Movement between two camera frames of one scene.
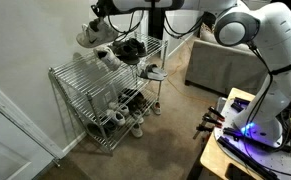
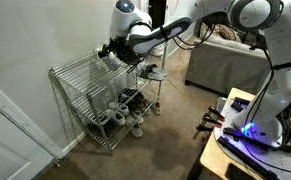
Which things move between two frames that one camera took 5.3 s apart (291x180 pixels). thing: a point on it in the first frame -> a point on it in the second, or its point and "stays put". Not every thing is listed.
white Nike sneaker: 90,37 -> 158,50
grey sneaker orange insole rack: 147,112 stays put
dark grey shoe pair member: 110,125 stays put
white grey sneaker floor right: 140,120 stays put
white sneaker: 106,55 stays put
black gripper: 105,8 -> 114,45
